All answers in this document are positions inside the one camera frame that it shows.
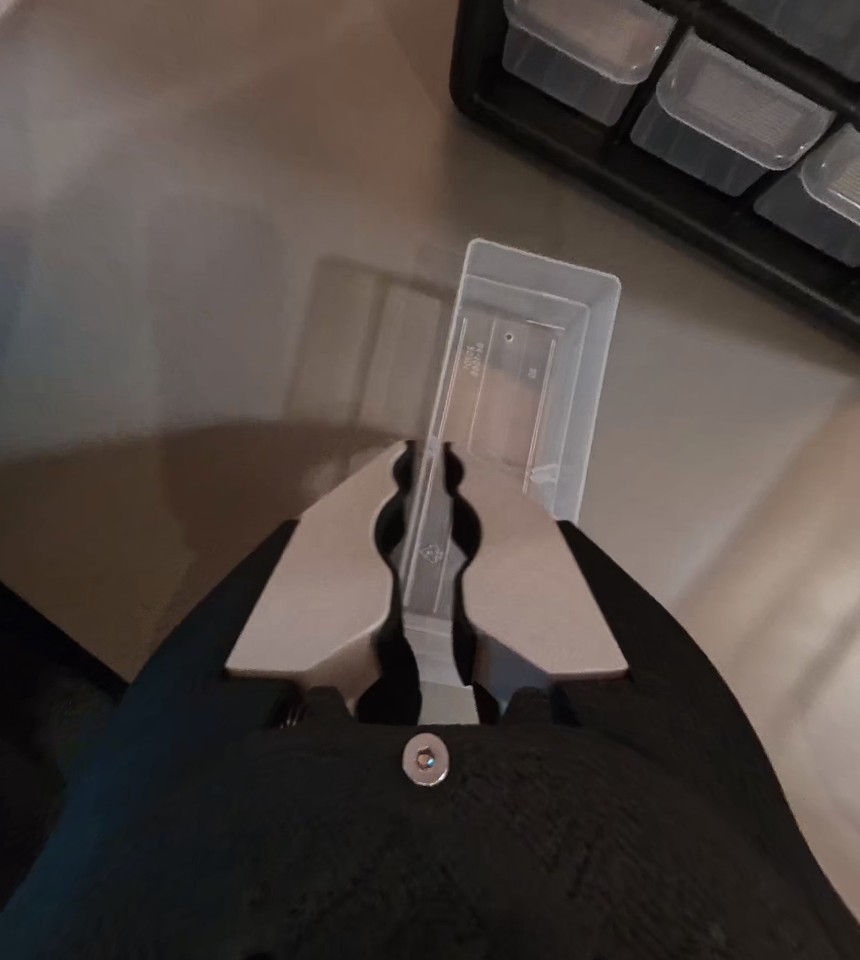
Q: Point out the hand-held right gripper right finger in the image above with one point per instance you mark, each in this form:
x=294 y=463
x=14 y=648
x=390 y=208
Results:
x=542 y=600

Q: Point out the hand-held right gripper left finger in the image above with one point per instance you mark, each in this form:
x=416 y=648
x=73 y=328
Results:
x=310 y=592

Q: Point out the small clear plastic drawer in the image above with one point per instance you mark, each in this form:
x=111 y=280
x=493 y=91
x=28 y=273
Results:
x=520 y=375

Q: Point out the black drawer cabinet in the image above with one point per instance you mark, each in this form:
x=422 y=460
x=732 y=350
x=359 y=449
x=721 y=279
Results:
x=700 y=221

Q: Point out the rows of clear cabinet drawers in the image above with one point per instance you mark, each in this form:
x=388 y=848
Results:
x=730 y=112

